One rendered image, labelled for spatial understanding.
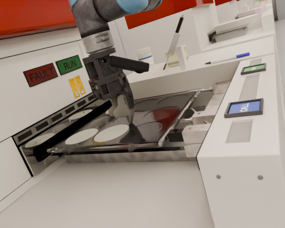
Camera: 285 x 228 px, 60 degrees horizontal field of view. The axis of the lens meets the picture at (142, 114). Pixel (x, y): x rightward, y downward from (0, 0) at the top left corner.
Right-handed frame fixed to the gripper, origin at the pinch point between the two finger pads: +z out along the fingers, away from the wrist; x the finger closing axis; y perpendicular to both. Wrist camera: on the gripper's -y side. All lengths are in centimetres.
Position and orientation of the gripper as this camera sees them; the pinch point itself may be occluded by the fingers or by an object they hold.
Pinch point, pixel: (131, 118)
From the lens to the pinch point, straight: 70.4
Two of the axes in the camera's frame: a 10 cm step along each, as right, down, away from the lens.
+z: 2.9, 9.1, 2.9
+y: -8.2, 3.9, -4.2
